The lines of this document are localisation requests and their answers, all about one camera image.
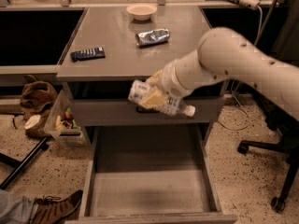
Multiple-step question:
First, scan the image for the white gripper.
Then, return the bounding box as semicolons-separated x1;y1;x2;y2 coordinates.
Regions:
139;59;192;109

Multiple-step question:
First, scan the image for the blue labelled plastic water bottle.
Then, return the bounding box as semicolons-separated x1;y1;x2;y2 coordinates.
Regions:
128;80;195;117

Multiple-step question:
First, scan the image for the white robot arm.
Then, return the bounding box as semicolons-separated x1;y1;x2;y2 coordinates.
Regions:
141;28;299;119

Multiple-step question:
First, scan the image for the closed grey upper drawer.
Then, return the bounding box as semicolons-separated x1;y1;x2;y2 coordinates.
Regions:
71;97;224;127

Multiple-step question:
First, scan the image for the grey drawer cabinet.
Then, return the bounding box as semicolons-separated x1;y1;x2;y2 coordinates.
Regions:
57;5;226;143

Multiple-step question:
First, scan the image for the open grey lower drawer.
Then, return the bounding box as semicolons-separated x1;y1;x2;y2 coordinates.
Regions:
65;124;237;224

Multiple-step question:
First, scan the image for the dark blue snack bar wrapper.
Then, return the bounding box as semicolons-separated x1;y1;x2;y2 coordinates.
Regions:
70;47;106;62

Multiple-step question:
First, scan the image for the white bowl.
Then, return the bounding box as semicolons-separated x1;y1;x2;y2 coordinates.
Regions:
126;4;157;21

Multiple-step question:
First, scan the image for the clear plastic bin of items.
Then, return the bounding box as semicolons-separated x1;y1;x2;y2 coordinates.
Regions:
44;91;87;146

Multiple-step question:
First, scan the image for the black office chair base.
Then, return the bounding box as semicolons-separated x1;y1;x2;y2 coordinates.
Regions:
237;109;299;214

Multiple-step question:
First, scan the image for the black metal floor bar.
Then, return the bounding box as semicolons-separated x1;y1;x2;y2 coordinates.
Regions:
0;137;49;190

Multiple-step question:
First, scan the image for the brown leather shoe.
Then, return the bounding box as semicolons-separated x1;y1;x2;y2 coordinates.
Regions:
32;189;83;224

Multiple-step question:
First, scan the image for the blue jeans leg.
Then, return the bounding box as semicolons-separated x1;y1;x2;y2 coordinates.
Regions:
0;189;37;224

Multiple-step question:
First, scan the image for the grey hanging cable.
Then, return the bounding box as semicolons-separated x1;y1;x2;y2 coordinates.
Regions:
230;5;264;110

